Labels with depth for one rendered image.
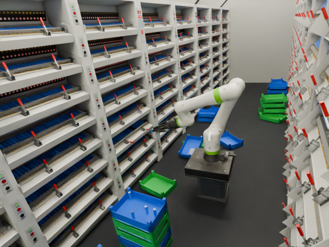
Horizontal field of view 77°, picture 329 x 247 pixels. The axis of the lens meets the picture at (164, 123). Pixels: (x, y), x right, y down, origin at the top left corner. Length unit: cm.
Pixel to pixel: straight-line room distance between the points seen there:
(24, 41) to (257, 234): 183
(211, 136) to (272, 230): 77
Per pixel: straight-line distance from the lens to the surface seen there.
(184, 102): 164
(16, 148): 140
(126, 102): 183
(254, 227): 178
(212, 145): 167
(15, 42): 132
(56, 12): 160
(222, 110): 173
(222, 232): 172
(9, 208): 140
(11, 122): 129
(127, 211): 147
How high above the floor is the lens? 135
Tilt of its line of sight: 24 degrees down
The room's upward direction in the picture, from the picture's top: 7 degrees counter-clockwise
